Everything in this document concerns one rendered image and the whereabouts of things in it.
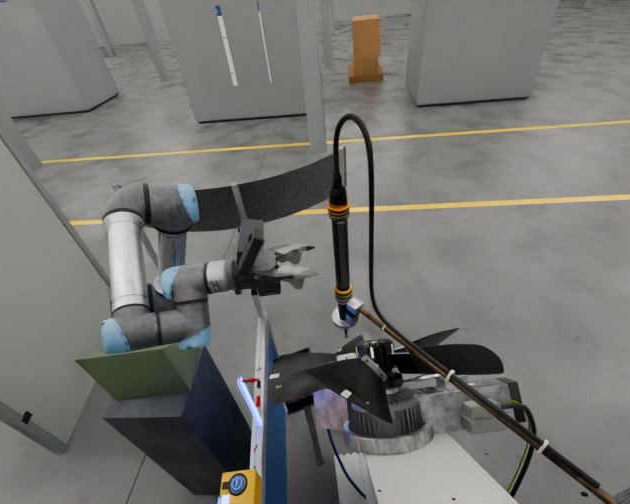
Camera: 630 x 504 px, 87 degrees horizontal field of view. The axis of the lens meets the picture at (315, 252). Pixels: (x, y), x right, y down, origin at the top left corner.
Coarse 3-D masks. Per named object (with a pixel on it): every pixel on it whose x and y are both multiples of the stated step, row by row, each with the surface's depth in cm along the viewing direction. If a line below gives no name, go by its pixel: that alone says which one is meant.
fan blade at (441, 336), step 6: (450, 330) 117; (456, 330) 119; (426, 336) 114; (432, 336) 116; (438, 336) 118; (444, 336) 121; (414, 342) 113; (420, 342) 115; (426, 342) 117; (432, 342) 120; (438, 342) 124
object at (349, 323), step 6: (348, 306) 81; (354, 306) 80; (336, 312) 90; (348, 312) 82; (354, 312) 80; (336, 318) 88; (348, 318) 84; (354, 318) 85; (336, 324) 87; (342, 324) 87; (348, 324) 86; (354, 324) 87
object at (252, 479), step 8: (232, 472) 96; (240, 472) 96; (248, 472) 96; (256, 472) 96; (224, 480) 95; (248, 480) 94; (256, 480) 95; (248, 488) 93; (256, 488) 94; (232, 496) 92; (240, 496) 91; (248, 496) 91; (256, 496) 93
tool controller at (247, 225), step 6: (246, 222) 162; (252, 222) 163; (258, 222) 163; (240, 228) 158; (246, 228) 158; (252, 228) 159; (240, 234) 154; (246, 234) 154; (240, 240) 150; (246, 240) 151; (240, 246) 147; (240, 252) 145; (240, 258) 147
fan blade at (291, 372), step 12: (276, 360) 116; (288, 360) 113; (300, 360) 111; (312, 360) 110; (324, 360) 108; (336, 360) 107; (276, 372) 109; (288, 372) 108; (300, 372) 106; (288, 384) 104; (300, 384) 103; (312, 384) 102; (276, 396) 100; (288, 396) 100; (300, 396) 100
